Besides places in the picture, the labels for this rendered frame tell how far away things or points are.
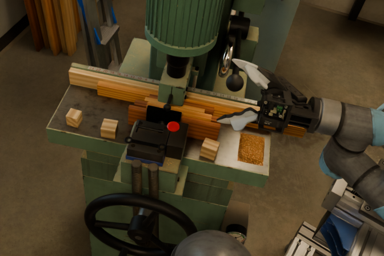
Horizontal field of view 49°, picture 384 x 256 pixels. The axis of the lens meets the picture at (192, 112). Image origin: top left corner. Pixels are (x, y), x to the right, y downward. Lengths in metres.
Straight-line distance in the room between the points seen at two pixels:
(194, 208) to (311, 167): 1.19
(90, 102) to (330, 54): 2.23
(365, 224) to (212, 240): 0.83
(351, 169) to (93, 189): 0.76
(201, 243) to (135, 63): 0.99
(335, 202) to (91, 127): 0.75
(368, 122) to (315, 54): 2.22
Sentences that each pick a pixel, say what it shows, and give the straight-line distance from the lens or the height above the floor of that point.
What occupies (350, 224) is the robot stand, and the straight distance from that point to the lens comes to 1.42.
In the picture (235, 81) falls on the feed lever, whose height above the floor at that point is 1.26.
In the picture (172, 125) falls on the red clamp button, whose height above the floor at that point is 1.03.
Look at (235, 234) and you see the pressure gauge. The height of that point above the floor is 0.68.
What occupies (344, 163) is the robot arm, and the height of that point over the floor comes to 1.08.
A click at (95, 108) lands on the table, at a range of 1.22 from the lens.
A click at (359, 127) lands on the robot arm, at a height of 1.19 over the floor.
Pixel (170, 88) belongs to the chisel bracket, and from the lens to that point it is 1.10.
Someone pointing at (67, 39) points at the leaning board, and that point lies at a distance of 2.70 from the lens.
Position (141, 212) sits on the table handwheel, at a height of 0.83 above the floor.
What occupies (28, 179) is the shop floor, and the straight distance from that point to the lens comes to 2.20.
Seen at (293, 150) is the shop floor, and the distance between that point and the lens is 2.43.
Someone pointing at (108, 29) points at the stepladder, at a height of 0.51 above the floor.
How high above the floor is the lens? 1.79
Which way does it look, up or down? 47 degrees down
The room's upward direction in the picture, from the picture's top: 10 degrees clockwise
